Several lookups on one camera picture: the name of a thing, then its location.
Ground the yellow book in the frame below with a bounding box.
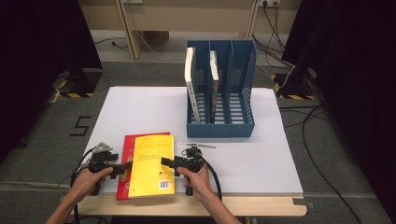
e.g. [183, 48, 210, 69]
[128, 134, 177, 199]

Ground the person's right hand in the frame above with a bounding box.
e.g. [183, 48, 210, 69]
[177, 163, 216, 203]

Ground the thick black gripper cable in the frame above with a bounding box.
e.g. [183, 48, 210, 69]
[199, 155, 223, 202]

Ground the black stand base hazard tape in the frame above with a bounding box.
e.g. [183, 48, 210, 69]
[51, 68, 104, 99]
[270, 66, 318, 101]

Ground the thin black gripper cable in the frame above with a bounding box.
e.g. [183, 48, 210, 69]
[69, 147, 111, 224]

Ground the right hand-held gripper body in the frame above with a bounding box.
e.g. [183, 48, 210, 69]
[181, 143, 217, 196]

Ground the black cable bundle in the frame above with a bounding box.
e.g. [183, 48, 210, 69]
[251, 2, 295, 68]

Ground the short black floor cable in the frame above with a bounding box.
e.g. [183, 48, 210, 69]
[94, 36, 129, 50]

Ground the red book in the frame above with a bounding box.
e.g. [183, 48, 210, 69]
[115, 132, 172, 202]

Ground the beige wooden desk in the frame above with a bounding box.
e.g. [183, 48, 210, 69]
[78, 0, 303, 61]

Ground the black curtain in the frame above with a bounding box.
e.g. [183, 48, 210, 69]
[0, 0, 105, 162]
[281, 0, 396, 216]

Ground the white floor cable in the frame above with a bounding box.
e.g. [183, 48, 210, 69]
[134, 31, 188, 63]

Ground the teal illustrated book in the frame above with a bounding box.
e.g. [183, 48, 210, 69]
[208, 49, 220, 124]

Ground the blue plastic file rack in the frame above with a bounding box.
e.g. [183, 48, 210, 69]
[185, 39, 258, 139]

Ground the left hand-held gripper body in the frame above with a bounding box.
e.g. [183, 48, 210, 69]
[88, 142, 120, 175]

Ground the white book with picture grid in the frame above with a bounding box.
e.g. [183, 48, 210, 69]
[184, 47, 203, 124]

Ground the white board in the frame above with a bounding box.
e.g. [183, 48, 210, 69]
[74, 86, 304, 197]

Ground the person's left hand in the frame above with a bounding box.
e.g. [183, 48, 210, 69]
[70, 161, 114, 202]

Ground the long black floor cable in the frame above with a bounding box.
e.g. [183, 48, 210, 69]
[278, 104, 363, 224]

